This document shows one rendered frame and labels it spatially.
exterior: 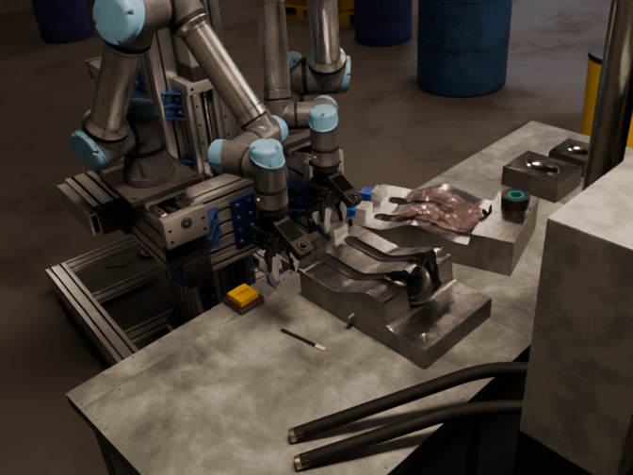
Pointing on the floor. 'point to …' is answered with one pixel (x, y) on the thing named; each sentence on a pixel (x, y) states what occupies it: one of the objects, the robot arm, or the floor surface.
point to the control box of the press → (586, 331)
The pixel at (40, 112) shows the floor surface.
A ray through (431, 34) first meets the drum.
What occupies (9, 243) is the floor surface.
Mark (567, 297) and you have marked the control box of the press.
